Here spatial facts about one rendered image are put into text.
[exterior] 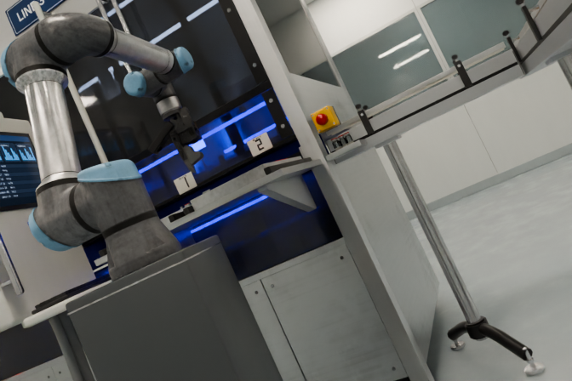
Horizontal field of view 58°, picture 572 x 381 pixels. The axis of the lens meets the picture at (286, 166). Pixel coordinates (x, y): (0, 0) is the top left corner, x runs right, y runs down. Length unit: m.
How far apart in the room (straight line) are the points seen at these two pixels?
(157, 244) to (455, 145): 5.46
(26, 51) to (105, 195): 0.44
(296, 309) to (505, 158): 4.71
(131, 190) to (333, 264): 0.94
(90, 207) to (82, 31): 0.43
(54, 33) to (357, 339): 1.33
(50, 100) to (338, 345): 1.23
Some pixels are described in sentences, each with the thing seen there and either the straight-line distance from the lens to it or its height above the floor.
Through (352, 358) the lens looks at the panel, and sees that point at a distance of 1.92.
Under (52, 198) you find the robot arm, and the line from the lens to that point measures 1.18.
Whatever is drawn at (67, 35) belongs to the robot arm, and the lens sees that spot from 1.31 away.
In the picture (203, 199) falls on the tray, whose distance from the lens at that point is 1.53.
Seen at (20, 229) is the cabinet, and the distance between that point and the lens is 2.03.
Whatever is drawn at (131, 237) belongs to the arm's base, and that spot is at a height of 0.85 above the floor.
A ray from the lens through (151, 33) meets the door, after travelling 2.09.
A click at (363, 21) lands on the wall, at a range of 6.53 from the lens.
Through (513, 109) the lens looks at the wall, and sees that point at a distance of 6.33.
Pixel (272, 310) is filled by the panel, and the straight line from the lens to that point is 1.95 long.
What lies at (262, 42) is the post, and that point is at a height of 1.34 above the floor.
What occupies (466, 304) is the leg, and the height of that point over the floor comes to 0.21.
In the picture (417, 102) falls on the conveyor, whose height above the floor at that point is 0.91.
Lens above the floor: 0.78
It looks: 4 degrees up
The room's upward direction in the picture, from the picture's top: 25 degrees counter-clockwise
